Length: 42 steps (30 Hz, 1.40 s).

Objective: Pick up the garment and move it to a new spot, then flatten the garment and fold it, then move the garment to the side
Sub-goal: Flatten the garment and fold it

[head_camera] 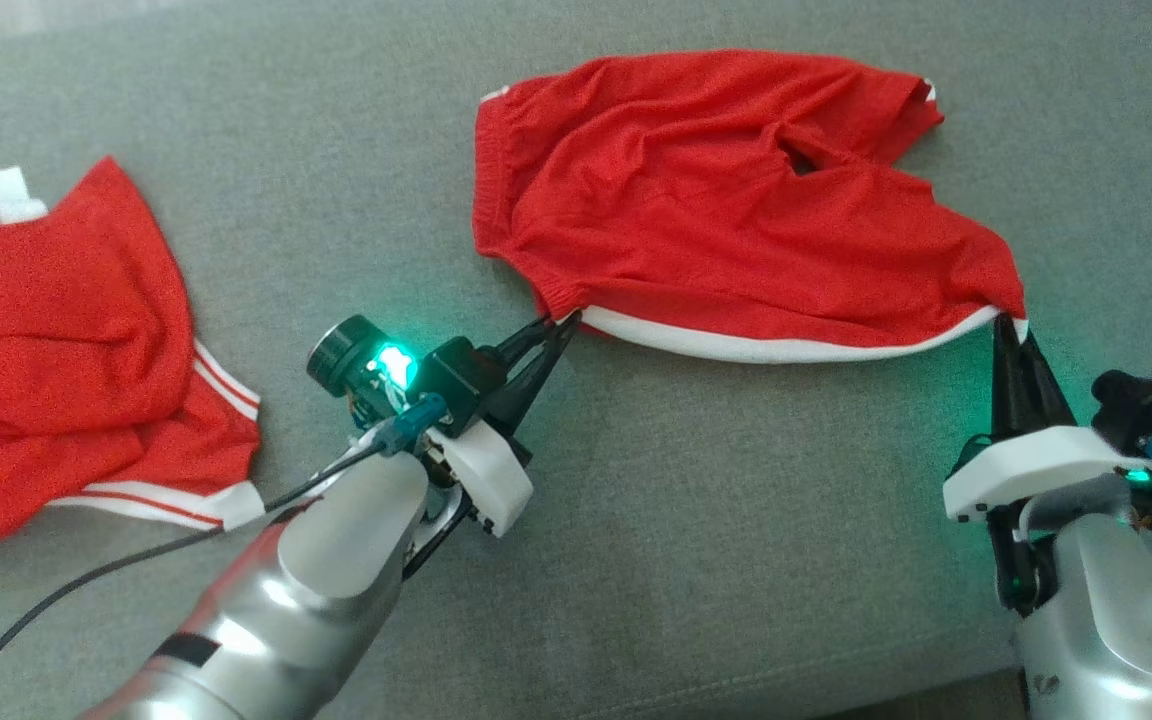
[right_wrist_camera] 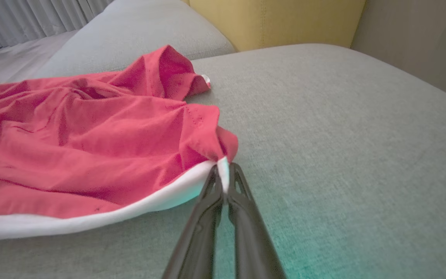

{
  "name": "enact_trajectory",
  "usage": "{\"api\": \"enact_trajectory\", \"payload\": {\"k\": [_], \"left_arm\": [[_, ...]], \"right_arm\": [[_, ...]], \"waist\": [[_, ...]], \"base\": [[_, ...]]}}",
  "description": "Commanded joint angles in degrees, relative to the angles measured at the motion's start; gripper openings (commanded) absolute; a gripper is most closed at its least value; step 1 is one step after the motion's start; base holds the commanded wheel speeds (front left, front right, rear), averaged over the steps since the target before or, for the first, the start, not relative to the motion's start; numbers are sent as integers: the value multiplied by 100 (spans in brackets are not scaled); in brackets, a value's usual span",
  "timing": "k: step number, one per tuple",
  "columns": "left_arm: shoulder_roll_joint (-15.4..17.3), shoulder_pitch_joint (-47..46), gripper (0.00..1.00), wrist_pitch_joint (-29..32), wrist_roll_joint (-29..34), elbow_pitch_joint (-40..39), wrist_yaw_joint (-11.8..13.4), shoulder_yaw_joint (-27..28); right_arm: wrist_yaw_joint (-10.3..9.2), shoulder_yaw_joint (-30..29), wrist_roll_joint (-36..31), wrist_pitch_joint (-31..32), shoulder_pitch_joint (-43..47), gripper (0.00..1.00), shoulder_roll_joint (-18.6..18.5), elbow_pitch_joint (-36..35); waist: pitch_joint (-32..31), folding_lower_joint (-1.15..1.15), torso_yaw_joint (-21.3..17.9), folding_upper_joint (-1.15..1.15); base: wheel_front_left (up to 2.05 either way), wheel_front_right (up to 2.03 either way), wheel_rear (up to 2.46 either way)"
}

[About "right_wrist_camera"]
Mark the red Bulls basketball jersey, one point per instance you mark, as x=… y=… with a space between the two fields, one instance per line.
x=91 y=155

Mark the yellow sofa cushion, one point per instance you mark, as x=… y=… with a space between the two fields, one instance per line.
x=277 y=21

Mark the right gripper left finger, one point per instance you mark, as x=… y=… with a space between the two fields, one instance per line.
x=198 y=236

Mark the grey pleated curtain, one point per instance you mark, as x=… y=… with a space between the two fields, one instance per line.
x=33 y=19

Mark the grey sofa back cushion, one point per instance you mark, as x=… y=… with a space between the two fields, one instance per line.
x=130 y=31

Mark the grey sofa seat cushion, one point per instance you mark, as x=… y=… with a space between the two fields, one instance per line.
x=343 y=155

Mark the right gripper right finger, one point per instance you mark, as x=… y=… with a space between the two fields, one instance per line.
x=254 y=240

